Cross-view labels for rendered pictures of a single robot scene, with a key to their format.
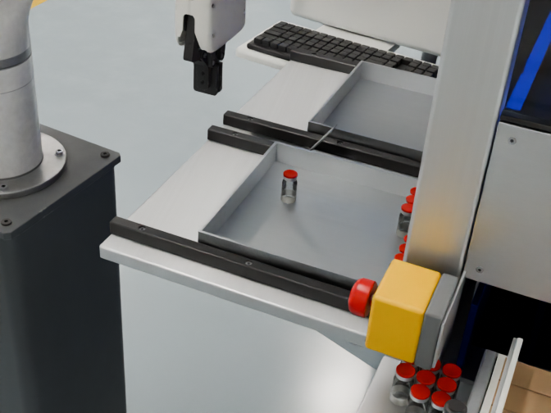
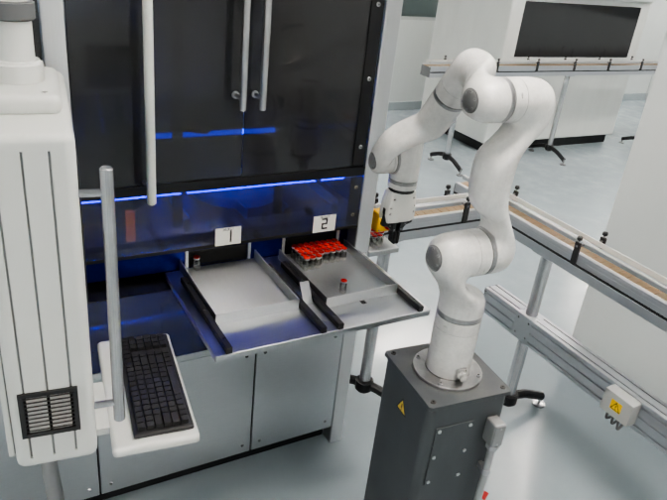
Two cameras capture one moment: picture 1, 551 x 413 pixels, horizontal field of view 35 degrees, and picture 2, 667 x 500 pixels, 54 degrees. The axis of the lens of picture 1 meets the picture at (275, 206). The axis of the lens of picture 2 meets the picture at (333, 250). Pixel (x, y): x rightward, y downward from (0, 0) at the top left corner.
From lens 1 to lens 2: 2.74 m
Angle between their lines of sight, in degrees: 109
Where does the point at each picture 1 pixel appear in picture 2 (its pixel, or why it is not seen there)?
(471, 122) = not seen: hidden behind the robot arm
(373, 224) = (323, 273)
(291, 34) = (157, 409)
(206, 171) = (360, 315)
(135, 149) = not seen: outside the picture
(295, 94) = (266, 331)
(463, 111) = not seen: hidden behind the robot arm
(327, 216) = (335, 282)
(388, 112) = (239, 303)
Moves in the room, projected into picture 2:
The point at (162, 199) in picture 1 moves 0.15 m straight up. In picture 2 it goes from (391, 313) to (398, 271)
